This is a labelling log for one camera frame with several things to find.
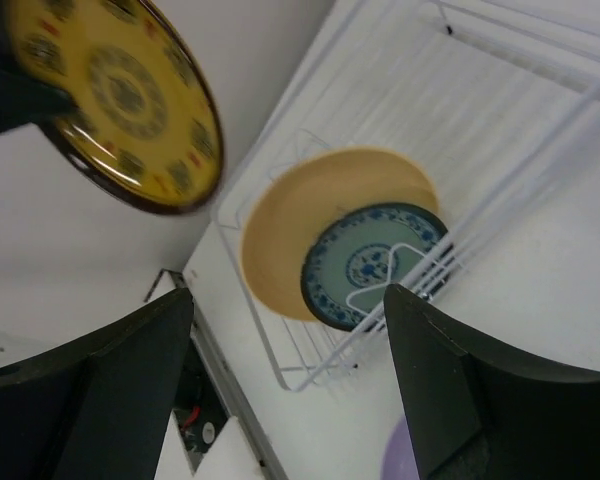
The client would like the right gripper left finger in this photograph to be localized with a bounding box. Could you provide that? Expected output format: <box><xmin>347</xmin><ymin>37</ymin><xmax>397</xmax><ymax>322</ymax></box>
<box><xmin>0</xmin><ymin>288</ymin><xmax>194</xmax><ymax>479</ymax></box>

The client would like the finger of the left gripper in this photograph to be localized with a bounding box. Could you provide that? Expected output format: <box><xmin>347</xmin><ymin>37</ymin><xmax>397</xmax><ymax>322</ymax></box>
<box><xmin>0</xmin><ymin>51</ymin><xmax>76</xmax><ymax>135</ymax></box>

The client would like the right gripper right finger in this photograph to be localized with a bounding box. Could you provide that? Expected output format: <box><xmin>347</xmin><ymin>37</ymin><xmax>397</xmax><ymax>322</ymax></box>
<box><xmin>384</xmin><ymin>284</ymin><xmax>600</xmax><ymax>479</ymax></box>

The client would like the purple plate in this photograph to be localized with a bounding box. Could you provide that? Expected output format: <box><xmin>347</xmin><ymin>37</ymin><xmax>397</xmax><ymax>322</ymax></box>
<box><xmin>380</xmin><ymin>417</ymin><xmax>420</xmax><ymax>480</ymax></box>

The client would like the yellow brown patterned plate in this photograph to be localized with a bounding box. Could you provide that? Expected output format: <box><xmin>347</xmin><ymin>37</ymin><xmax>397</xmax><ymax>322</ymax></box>
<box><xmin>0</xmin><ymin>1</ymin><xmax>225</xmax><ymax>216</ymax></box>

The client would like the blue floral plate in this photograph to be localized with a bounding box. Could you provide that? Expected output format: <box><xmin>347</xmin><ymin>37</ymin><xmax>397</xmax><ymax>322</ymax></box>
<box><xmin>300</xmin><ymin>202</ymin><xmax>447</xmax><ymax>331</ymax></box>

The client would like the beige plate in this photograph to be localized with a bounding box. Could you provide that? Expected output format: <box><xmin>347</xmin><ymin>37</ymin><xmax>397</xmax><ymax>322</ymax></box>
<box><xmin>240</xmin><ymin>146</ymin><xmax>440</xmax><ymax>321</ymax></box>

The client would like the white wire dish rack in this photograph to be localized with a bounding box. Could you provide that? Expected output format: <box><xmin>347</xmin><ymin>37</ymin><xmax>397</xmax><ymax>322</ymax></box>
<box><xmin>214</xmin><ymin>1</ymin><xmax>600</xmax><ymax>392</ymax></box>

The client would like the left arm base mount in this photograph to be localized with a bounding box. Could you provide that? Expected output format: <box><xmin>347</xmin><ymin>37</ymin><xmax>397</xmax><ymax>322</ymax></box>
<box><xmin>174</xmin><ymin>340</ymin><xmax>228</xmax><ymax>455</ymax></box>

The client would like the metal rail front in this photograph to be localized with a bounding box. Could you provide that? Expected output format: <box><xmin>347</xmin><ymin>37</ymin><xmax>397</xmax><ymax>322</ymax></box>
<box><xmin>144</xmin><ymin>269</ymin><xmax>286</xmax><ymax>480</ymax></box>

